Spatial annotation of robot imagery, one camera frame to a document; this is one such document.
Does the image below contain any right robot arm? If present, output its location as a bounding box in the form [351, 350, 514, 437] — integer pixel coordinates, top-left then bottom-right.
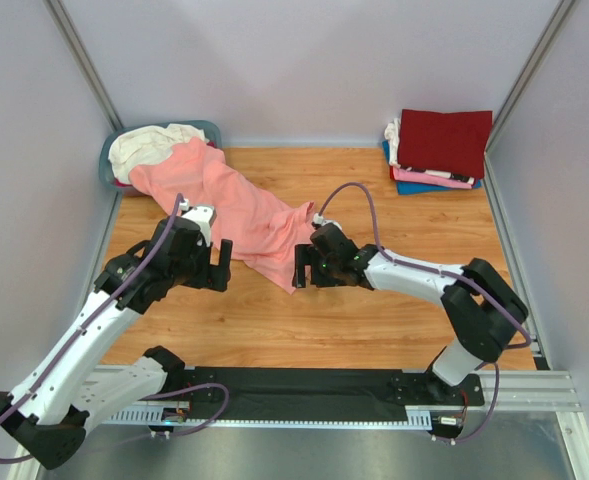
[292, 223, 531, 404]

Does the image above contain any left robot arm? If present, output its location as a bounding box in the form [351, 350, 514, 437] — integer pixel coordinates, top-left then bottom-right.
[0, 206, 232, 470]

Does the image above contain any grey laundry basket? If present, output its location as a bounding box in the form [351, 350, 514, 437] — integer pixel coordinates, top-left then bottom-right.
[99, 120, 223, 197]

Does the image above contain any blue folded t-shirt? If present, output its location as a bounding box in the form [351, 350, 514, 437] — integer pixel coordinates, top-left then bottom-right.
[381, 140, 482, 195]

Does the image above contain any magenta t-shirt in basket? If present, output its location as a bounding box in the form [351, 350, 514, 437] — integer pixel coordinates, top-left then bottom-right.
[113, 180, 133, 189]

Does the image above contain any cream white t-shirt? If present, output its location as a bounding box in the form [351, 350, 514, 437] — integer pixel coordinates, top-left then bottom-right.
[108, 123, 208, 184]

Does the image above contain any pink printed folded t-shirt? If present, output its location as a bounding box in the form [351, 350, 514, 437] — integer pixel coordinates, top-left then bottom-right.
[389, 167, 477, 190]

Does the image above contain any white folded t-shirt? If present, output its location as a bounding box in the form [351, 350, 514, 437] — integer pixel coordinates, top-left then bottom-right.
[383, 118, 400, 168]

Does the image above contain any dark red folded t-shirt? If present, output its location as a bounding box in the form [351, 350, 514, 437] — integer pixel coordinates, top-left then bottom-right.
[397, 109, 493, 179]

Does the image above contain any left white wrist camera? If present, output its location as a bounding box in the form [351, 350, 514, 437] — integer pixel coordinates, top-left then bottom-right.
[179, 200, 217, 246]

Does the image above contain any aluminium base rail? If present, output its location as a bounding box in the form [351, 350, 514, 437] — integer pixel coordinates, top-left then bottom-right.
[107, 370, 580, 431]

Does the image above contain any left aluminium frame post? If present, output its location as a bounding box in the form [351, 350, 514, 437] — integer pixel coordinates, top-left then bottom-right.
[44, 0, 123, 131]

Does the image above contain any aluminium frame post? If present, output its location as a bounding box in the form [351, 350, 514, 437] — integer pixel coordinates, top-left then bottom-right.
[44, 0, 123, 131]
[483, 0, 581, 146]

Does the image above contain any right aluminium frame post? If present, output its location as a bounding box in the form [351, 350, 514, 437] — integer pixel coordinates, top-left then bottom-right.
[483, 0, 581, 146]

